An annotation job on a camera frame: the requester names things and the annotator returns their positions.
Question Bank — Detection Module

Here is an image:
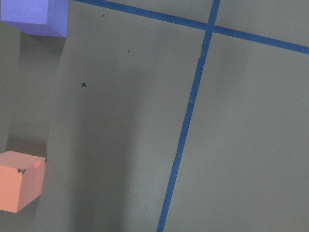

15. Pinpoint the purple foam block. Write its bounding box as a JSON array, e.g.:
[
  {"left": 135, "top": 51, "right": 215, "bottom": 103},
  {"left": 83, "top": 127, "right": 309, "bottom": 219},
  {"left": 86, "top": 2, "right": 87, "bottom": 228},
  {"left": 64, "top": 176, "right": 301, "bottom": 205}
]
[{"left": 0, "top": 0, "right": 69, "bottom": 38}]

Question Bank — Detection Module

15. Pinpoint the orange foam block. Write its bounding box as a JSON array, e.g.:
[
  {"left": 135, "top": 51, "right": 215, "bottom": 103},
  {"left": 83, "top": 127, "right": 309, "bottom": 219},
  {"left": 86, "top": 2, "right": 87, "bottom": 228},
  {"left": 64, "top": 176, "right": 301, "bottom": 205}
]
[{"left": 0, "top": 151, "right": 46, "bottom": 213}]

